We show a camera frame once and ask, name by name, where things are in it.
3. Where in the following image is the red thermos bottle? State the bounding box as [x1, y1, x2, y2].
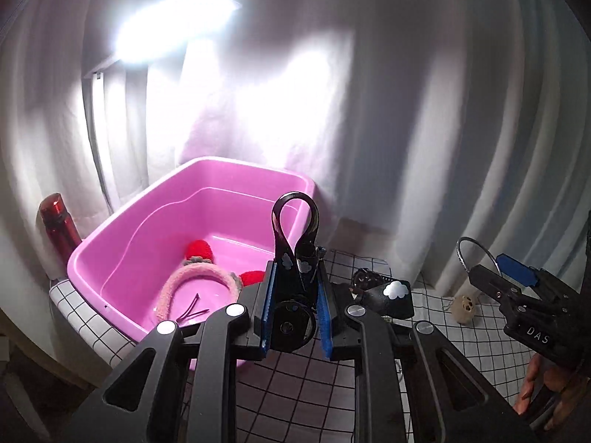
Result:
[39, 193, 82, 265]

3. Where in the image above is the black polka-dot hair clip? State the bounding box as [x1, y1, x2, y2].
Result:
[270, 191, 320, 353]

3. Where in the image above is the white curtain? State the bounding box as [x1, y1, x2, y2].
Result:
[0, 0, 591, 361]

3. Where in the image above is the silver bangle ring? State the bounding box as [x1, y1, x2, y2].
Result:
[455, 236, 503, 282]

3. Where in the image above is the pink plastic tub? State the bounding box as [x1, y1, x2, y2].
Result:
[54, 157, 315, 367]

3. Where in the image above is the black cloud hair clip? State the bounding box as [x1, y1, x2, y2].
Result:
[356, 279, 415, 320]

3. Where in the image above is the pink fuzzy strawberry headband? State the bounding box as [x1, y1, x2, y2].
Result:
[154, 240, 264, 323]

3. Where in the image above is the white desk lamp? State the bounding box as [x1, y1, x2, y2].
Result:
[80, 0, 242, 222]

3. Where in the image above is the beige plush sloth pouch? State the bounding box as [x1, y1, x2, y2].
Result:
[450, 294, 479, 325]

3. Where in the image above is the white grid tablecloth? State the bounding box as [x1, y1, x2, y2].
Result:
[48, 248, 551, 443]

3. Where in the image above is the operator's right hand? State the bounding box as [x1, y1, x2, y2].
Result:
[513, 352, 588, 421]

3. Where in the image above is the dark hairpin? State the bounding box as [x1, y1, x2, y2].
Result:
[176, 293, 209, 324]

